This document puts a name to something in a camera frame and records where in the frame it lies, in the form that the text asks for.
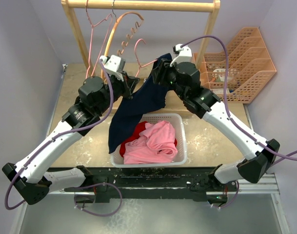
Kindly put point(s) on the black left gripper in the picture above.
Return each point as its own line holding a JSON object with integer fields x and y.
{"x": 128, "y": 85}

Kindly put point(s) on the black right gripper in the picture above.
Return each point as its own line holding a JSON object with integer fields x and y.
{"x": 163, "y": 69}

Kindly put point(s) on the pink wire hanger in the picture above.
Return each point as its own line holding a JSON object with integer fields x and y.
{"x": 140, "y": 65}
{"x": 91, "y": 67}

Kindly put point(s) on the navy blue t shirt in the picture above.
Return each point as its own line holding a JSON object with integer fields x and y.
{"x": 148, "y": 98}

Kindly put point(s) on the red t shirt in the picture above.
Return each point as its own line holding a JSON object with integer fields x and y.
{"x": 131, "y": 140}

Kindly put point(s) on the wooden hanger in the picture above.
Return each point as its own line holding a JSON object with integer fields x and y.
{"x": 129, "y": 36}

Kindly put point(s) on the pink t shirt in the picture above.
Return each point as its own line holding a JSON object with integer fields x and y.
{"x": 153, "y": 146}

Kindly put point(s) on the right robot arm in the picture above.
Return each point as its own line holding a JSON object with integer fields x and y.
{"x": 258, "y": 152}

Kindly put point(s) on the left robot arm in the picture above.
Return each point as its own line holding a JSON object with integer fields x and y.
{"x": 31, "y": 177}

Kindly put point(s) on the white plastic basket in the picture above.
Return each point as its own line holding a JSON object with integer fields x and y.
{"x": 180, "y": 158}

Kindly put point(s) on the white red label box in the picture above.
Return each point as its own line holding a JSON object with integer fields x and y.
{"x": 221, "y": 91}

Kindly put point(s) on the wooden clothes rack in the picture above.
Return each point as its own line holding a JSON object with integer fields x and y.
{"x": 211, "y": 8}

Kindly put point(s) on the pink plastic file organizer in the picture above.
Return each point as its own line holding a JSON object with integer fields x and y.
{"x": 245, "y": 71}

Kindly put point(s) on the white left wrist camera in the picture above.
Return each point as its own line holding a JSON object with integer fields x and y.
{"x": 113, "y": 65}

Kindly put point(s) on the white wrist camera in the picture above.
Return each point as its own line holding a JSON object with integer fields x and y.
{"x": 183, "y": 54}
{"x": 113, "y": 65}

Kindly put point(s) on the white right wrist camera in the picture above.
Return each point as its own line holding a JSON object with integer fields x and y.
{"x": 183, "y": 54}

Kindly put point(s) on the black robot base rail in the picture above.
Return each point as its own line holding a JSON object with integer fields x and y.
{"x": 195, "y": 183}

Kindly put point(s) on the aluminium frame rail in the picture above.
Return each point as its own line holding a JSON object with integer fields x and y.
{"x": 266, "y": 185}

